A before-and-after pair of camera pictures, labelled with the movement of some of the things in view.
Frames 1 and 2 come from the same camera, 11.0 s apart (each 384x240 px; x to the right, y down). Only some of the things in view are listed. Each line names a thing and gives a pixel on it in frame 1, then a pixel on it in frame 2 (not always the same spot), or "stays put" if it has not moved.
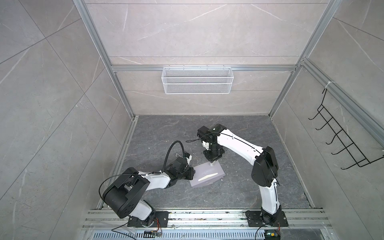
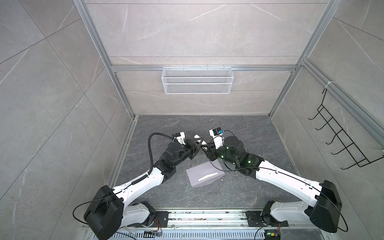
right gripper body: x=213 y=153 stays put
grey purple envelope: x=206 y=173 stays put
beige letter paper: x=207 y=176 stays put
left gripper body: x=190 y=173 -> x=191 y=148
